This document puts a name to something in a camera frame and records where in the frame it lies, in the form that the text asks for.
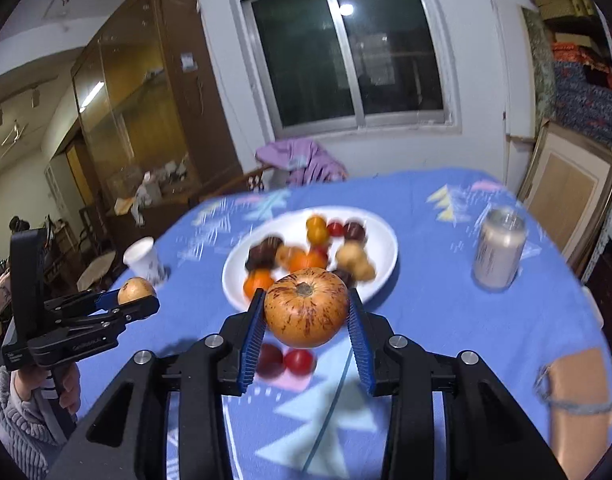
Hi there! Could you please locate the small yellow-orange tomato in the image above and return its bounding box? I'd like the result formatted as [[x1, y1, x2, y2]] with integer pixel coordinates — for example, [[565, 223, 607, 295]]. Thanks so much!
[[307, 224, 330, 246]]

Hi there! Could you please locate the white paper cup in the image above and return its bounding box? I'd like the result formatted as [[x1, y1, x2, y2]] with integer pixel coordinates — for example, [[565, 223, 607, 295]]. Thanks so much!
[[123, 236, 167, 286]]

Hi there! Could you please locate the large orange mandarin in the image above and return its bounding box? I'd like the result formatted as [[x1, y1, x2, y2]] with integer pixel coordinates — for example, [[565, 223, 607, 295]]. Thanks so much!
[[243, 269, 275, 300]]

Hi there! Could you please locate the framed board against wall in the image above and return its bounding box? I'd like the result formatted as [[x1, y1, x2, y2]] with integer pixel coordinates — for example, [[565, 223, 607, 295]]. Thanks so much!
[[518, 120, 612, 276]]

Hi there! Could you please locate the large tan round fruit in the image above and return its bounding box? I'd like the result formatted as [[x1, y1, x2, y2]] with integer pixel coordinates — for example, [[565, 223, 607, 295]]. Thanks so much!
[[335, 240, 368, 271]]

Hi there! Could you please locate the pale tan fruit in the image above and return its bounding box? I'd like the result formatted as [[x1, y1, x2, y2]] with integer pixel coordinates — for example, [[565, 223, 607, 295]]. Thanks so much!
[[353, 259, 376, 282]]

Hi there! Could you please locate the purple jacket on chair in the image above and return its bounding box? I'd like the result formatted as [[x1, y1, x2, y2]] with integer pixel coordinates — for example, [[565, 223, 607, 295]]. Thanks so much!
[[256, 138, 348, 188]]

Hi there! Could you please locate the person left hand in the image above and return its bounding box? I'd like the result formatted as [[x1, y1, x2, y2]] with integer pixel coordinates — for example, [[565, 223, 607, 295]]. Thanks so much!
[[13, 361, 83, 417]]

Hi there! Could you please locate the wooden chair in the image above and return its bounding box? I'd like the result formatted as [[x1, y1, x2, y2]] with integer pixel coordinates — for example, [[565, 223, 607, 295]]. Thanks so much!
[[187, 165, 272, 208]]

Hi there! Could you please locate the sliding glass window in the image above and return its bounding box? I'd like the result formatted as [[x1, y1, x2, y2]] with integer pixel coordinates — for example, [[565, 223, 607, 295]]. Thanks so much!
[[232, 0, 461, 140]]

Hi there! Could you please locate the blue patterned tablecloth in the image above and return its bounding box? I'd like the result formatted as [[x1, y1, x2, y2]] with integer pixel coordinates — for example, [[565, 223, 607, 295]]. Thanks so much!
[[79, 168, 607, 479]]

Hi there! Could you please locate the red cherry tomato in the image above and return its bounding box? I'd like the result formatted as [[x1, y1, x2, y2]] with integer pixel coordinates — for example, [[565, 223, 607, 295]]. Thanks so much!
[[284, 349, 317, 376], [311, 244, 330, 256], [327, 220, 345, 238]]

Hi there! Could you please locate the white beverage can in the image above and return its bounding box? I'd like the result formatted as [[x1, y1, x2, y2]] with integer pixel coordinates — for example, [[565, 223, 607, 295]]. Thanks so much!
[[473, 207, 527, 292]]

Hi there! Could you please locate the dark purple plum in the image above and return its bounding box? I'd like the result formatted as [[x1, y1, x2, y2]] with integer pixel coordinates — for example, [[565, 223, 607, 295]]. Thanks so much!
[[256, 342, 285, 379]]

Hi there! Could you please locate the dark red plum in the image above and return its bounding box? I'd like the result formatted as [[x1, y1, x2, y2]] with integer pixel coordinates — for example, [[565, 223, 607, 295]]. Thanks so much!
[[344, 220, 367, 244]]

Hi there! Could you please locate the wooden glass cabinet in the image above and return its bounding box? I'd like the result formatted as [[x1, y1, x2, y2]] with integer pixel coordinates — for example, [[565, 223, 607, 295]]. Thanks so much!
[[72, 0, 243, 252]]

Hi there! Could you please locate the brown speckled persimmon fruit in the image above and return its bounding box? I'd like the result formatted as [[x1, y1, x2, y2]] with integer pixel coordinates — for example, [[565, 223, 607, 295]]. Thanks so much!
[[274, 244, 306, 270]]

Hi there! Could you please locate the person grey striped sleeve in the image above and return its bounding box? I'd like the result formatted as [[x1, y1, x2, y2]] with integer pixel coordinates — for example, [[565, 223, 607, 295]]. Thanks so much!
[[0, 366, 63, 479]]

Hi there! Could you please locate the speckled tan round fruit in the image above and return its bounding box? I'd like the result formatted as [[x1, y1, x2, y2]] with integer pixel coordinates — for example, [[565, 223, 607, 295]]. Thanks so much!
[[263, 268, 349, 349]]

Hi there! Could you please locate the white oval plate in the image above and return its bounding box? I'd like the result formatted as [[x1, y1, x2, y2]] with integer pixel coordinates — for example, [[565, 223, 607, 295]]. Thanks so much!
[[221, 206, 399, 311]]

